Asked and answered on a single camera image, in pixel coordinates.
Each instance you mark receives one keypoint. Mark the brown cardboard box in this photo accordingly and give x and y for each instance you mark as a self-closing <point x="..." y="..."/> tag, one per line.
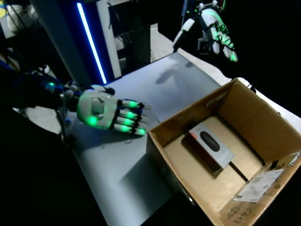
<point x="249" y="122"/>

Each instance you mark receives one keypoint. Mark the blue-white light strip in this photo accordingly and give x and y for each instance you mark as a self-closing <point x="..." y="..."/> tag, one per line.
<point x="90" y="42"/>

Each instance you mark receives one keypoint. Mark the grey mouse box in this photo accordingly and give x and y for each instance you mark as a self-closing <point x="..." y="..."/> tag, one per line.
<point x="211" y="146"/>

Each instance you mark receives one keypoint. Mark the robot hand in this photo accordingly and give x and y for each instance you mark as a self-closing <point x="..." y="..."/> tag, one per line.
<point x="94" y="110"/>
<point x="212" y="21"/>

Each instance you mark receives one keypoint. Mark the black metal frame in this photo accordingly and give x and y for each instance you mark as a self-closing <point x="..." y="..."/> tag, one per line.
<point x="136" y="40"/>

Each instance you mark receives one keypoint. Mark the white upright column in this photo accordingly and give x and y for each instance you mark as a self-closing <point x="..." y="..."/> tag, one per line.
<point x="58" y="42"/>

